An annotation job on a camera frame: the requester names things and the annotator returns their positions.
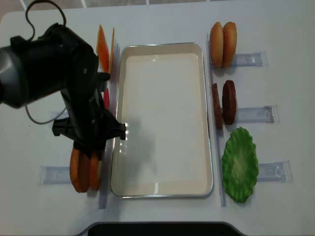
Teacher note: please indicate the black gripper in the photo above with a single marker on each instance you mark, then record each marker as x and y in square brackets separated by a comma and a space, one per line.
[69, 65]

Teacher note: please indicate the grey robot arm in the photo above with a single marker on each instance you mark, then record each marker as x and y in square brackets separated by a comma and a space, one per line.
[18, 74]

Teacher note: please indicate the red tomato slice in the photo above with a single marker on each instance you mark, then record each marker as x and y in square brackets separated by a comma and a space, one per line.
[106, 99]

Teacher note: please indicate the right cheese slice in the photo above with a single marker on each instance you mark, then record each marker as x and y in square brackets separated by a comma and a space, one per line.
[112, 52]

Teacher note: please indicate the cheese slice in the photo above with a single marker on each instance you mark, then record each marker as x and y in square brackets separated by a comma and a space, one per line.
[102, 50]
[112, 52]

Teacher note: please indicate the left cheese slice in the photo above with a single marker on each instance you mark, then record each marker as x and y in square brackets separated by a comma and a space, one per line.
[102, 50]

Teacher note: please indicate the left brown meat patty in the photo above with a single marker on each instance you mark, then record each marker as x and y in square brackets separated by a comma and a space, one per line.
[216, 106]

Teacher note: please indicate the brown meat patty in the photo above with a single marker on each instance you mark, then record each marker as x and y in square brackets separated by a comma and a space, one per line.
[229, 106]
[216, 106]

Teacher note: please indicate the right brown meat patty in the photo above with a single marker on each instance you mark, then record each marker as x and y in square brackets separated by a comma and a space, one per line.
[229, 106]

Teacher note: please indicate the green lettuce leaf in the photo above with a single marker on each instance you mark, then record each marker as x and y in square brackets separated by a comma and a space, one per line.
[239, 165]

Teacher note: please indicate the clear acrylic left rack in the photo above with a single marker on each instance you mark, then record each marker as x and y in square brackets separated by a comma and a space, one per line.
[60, 175]

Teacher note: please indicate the clear acrylic rack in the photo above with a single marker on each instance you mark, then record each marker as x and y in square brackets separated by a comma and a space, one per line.
[60, 175]
[269, 172]

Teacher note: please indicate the white rectangular tray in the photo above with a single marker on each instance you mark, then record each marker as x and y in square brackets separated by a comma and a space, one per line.
[161, 100]

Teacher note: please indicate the black base edge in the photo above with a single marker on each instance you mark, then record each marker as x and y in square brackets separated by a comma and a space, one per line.
[163, 229]

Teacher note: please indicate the front bun top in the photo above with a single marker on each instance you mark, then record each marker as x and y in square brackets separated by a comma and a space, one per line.
[216, 45]

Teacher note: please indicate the bun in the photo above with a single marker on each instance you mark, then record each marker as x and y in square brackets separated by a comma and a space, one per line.
[229, 43]
[216, 45]

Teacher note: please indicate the rear bun top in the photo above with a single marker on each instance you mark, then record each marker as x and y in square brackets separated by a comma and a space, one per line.
[229, 43]

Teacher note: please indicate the clear acrylic right rack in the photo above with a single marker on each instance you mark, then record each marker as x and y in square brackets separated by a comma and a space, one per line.
[269, 172]

